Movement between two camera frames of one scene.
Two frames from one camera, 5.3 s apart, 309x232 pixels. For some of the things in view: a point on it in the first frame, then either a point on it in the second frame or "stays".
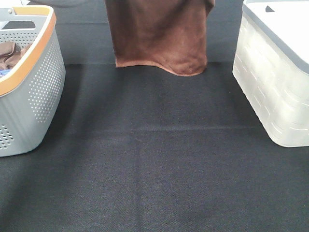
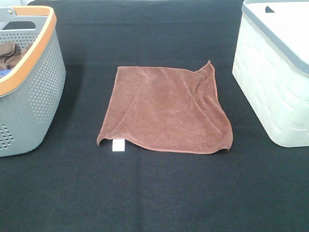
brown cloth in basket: [10, 54] stays
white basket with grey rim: [271, 65] stays
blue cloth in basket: [4, 72] stays
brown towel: [170, 35] → [170, 108]
